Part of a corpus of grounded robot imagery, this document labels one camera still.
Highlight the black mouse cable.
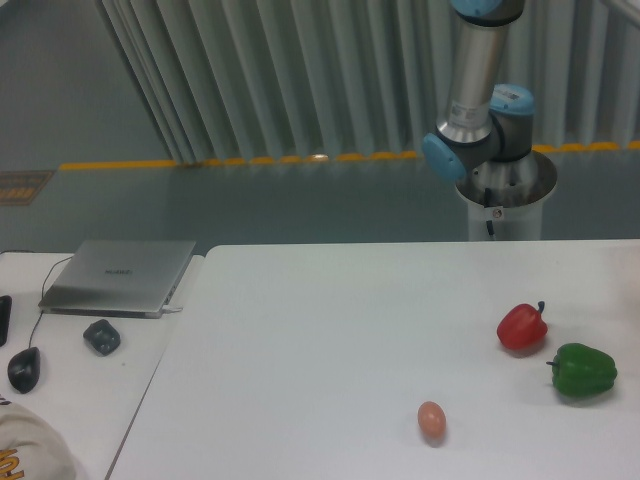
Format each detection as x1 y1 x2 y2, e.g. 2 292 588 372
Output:
27 252 76 351

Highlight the black phone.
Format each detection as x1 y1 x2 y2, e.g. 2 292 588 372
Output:
0 295 12 347

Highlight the white pleated curtain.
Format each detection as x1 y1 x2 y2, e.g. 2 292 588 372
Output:
99 1 639 164

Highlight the white plug in laptop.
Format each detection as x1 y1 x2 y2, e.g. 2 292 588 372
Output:
161 304 184 315

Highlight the red bell pepper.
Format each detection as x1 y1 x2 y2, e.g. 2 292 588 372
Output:
496 301 548 350

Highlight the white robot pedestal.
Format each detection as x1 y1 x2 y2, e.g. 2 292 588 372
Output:
456 151 558 241

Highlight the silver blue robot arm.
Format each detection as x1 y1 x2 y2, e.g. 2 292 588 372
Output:
422 1 535 181

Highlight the brown egg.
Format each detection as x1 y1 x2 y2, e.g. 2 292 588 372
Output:
417 401 447 440

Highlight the black pedestal cable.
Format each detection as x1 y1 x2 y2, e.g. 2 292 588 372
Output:
482 187 498 243

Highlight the green bell pepper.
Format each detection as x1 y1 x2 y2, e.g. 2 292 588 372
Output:
546 343 618 398

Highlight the silver closed laptop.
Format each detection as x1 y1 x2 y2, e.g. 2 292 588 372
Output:
39 240 196 318

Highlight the small black plastic object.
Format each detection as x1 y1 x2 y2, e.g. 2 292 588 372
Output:
83 319 121 356

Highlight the black computer mouse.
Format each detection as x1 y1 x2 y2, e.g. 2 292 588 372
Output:
7 347 41 394

